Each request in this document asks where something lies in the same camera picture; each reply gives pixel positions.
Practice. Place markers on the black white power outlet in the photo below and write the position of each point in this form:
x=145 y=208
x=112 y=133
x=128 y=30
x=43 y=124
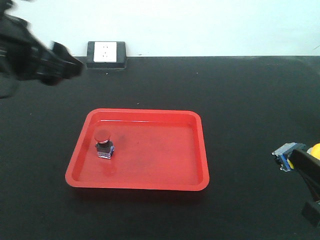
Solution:
x=106 y=55

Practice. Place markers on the red plastic tray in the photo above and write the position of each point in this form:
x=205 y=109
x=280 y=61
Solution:
x=153 y=150

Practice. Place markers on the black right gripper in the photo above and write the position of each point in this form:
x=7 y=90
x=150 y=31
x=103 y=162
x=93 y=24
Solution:
x=309 y=168

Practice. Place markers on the yellow mushroom push button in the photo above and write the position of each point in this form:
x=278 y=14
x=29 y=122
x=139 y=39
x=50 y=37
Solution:
x=283 y=153

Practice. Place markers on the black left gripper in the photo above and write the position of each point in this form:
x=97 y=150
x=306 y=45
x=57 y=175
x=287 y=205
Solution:
x=33 y=60

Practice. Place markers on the red mushroom push button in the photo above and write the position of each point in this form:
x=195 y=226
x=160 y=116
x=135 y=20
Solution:
x=104 y=146

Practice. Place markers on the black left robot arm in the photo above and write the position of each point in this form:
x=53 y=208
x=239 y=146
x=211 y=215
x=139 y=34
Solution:
x=12 y=30

